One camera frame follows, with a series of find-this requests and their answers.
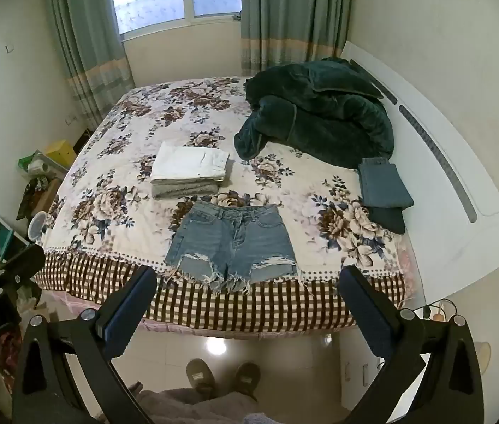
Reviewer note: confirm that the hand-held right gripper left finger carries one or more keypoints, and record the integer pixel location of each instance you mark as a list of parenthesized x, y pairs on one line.
[(129, 310)]

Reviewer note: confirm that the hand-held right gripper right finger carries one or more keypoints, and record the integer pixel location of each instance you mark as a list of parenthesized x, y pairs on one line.
[(366, 307)]

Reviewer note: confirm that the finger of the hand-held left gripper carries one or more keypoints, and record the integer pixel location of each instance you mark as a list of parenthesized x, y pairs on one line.
[(19, 264)]

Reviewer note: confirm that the frayed blue denim shorts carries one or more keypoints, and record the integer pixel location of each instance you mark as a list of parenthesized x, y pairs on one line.
[(234, 243)]

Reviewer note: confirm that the folded dark green pants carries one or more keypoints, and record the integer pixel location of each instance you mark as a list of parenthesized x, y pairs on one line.
[(388, 218)]

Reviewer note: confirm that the folded grey pants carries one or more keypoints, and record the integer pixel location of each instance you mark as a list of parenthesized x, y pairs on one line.
[(183, 190)]

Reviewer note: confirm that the folded white pants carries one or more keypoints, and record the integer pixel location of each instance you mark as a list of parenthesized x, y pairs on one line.
[(187, 163)]

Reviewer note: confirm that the teal box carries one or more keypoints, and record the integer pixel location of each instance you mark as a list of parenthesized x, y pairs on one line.
[(4, 235)]

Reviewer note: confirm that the white round container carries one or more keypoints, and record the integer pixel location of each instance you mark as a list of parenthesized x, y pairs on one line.
[(36, 226)]

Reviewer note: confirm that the white bedside cabinet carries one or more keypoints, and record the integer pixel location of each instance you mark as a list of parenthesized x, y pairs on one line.
[(359, 371)]

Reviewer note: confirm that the brown cardboard box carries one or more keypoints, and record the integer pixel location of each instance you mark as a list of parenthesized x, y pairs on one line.
[(44, 194)]

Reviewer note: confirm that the green and white bag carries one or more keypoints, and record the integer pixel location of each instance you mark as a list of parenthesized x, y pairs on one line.
[(33, 164)]

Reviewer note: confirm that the person's grey trouser legs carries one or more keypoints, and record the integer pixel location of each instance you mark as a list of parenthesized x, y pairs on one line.
[(196, 406)]

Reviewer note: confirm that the yellow box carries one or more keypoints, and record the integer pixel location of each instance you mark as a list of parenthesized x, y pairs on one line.
[(61, 150)]

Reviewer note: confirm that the folded blue jeans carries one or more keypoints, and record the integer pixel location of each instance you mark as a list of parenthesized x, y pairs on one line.
[(384, 183)]

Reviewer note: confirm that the person's right shoe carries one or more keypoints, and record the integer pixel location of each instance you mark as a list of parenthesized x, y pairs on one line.
[(247, 374)]

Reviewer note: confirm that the white headboard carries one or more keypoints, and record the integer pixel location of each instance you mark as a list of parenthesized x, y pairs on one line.
[(443, 185)]

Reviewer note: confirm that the dark green plush blanket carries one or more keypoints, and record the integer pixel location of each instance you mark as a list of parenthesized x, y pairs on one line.
[(320, 115)]

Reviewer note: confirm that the bed with floral bedspread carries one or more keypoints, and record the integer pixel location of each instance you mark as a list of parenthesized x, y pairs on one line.
[(152, 110)]

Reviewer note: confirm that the grey-green curtain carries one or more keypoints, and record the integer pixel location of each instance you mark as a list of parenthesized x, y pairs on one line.
[(293, 13), (86, 31)]

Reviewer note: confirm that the wall socket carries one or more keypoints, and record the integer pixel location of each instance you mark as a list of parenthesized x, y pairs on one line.
[(71, 119)]

